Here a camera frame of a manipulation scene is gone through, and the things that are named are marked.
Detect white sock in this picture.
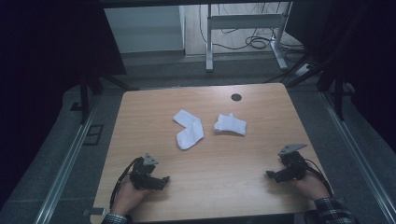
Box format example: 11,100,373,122
172,108,205,151
213,112,248,136

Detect right hand-held gripper black cable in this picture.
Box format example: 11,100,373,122
304,159,334,196

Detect person's right hand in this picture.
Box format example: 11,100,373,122
291,172,331,202

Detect black floor cables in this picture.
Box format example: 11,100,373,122
199,3,307,63

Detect grey tape strip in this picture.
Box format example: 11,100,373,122
82,207,107,217

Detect white power strip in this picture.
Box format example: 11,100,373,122
293,63,314,77

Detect dark metal stand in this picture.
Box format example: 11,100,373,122
317,60,357,122
78,72,140,125

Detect white metal desk frame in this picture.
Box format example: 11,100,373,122
205,1,294,74

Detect white panel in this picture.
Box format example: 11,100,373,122
104,5,186,54

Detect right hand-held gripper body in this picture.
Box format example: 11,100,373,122
277,143,310,183

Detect person's left plaid sleeve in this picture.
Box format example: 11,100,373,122
100,212,129,224

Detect black floor outlet plate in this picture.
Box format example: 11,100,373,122
82,124,105,147

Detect person's plaid sleeve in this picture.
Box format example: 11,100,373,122
100,212,129,224
304,197,357,224

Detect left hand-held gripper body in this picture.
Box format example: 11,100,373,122
129,152,161,191

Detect person's left hand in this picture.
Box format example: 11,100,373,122
111,178,154,217

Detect person's right plaid sleeve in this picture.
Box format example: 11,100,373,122
304,197,357,224

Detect metal floor rail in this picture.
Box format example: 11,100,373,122
33,102,101,224
320,91,396,224

